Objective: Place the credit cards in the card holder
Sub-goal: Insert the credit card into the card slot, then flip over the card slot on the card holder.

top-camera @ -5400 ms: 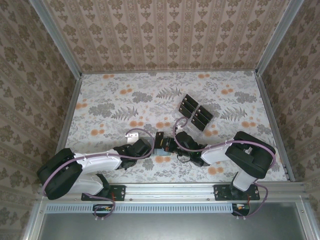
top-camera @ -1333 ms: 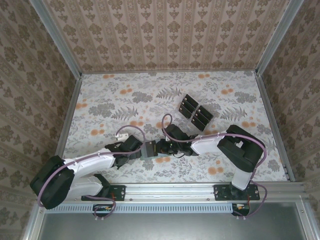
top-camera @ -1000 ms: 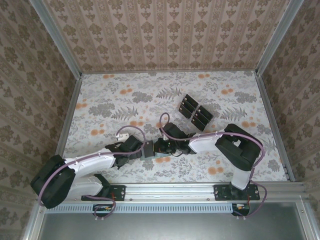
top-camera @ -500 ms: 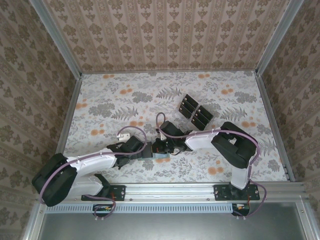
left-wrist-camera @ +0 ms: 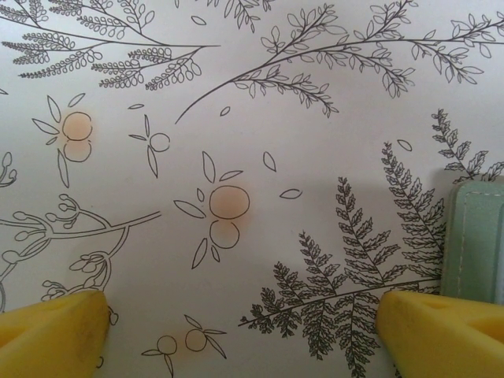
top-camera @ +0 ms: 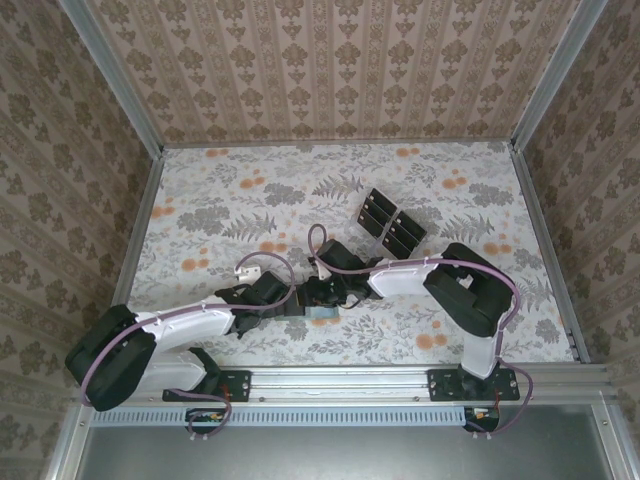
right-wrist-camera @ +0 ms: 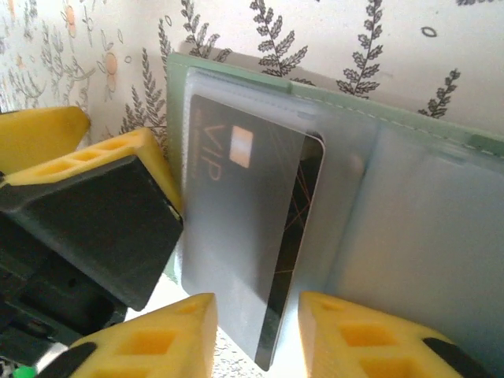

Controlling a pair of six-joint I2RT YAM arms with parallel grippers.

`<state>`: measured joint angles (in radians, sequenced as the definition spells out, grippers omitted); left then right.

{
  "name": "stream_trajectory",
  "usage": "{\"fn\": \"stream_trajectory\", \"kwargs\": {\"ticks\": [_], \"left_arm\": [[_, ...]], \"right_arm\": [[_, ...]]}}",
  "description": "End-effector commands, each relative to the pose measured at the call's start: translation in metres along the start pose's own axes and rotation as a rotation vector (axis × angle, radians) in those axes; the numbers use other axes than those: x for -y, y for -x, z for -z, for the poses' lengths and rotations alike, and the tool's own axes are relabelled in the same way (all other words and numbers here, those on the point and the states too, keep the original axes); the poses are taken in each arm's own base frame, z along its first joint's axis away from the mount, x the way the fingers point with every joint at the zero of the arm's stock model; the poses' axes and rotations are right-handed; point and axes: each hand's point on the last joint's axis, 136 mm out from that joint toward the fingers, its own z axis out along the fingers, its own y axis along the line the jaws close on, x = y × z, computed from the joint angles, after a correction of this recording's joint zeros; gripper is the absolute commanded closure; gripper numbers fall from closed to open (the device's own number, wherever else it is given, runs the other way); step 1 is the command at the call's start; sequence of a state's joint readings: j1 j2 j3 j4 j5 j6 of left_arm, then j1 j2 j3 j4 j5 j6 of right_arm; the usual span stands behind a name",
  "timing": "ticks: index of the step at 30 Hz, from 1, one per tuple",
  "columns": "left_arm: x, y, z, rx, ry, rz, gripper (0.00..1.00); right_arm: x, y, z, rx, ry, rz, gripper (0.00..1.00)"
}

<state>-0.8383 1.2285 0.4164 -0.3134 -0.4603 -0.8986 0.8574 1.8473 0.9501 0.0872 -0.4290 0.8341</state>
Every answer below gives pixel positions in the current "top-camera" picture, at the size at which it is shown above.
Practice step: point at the aluminium frame bar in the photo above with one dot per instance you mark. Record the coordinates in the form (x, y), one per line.
(65, 445)
(611, 445)

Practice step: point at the clear acrylic card stand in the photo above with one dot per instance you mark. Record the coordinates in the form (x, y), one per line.
(360, 237)

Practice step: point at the black credit card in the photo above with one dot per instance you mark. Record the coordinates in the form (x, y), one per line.
(406, 236)
(412, 226)
(399, 247)
(372, 223)
(384, 202)
(378, 212)

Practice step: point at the aluminium table edge rail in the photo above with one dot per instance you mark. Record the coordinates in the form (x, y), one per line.
(138, 230)
(540, 225)

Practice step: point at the aluminium frame post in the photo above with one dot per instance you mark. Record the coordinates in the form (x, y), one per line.
(554, 70)
(119, 80)

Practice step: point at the green card holder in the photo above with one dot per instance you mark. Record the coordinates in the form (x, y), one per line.
(322, 313)

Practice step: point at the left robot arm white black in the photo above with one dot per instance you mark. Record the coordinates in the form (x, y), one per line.
(190, 322)

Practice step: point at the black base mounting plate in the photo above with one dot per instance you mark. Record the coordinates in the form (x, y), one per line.
(442, 385)
(240, 385)

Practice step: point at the small black control box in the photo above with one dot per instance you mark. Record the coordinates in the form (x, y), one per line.
(202, 421)
(482, 422)

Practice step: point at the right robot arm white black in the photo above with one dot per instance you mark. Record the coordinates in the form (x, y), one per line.
(400, 280)

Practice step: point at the grey metal panel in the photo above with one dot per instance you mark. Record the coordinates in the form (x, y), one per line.
(350, 455)

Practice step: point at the aluminium mounting rail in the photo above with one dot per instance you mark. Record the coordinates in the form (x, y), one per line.
(340, 382)

